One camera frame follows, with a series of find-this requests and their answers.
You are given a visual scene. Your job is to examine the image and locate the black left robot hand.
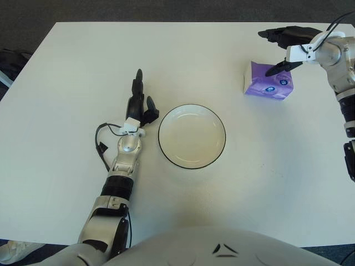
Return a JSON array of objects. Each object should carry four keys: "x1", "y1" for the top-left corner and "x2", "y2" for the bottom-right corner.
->
[{"x1": 126, "y1": 69, "x2": 161, "y2": 130}]

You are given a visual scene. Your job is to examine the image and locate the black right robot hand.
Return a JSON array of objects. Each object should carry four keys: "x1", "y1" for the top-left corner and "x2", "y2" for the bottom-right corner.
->
[{"x1": 257, "y1": 25, "x2": 324, "y2": 77}]

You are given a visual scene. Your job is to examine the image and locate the purple tissue paper pack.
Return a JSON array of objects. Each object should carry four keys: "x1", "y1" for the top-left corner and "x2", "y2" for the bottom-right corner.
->
[{"x1": 243, "y1": 60, "x2": 294, "y2": 101}]

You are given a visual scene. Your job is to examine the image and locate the white plate with black rim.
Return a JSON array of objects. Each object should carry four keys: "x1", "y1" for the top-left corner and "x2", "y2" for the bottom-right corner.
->
[{"x1": 158, "y1": 104, "x2": 227, "y2": 169}]

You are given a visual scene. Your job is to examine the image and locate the black bag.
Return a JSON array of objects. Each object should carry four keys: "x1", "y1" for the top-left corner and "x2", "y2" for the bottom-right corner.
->
[{"x1": 0, "y1": 49, "x2": 33, "y2": 89}]

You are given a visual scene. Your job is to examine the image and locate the grey robot torso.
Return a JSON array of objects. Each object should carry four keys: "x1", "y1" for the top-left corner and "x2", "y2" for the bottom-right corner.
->
[{"x1": 35, "y1": 226, "x2": 344, "y2": 266}]

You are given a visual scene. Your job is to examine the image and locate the white shoe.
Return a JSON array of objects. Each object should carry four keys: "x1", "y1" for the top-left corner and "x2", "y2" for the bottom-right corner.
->
[{"x1": 0, "y1": 240, "x2": 45, "y2": 264}]

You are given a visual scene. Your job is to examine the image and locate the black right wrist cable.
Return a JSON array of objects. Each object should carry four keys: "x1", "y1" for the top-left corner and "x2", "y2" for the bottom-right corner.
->
[{"x1": 301, "y1": 12, "x2": 349, "y2": 56}]

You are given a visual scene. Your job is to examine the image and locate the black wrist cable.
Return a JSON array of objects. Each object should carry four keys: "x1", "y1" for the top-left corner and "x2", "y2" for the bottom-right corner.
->
[
  {"x1": 301, "y1": 12, "x2": 349, "y2": 56},
  {"x1": 95, "y1": 122, "x2": 128, "y2": 172}
]

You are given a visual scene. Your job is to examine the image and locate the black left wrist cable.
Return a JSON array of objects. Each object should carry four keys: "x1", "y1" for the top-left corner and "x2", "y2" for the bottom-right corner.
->
[{"x1": 95, "y1": 122, "x2": 128, "y2": 172}]

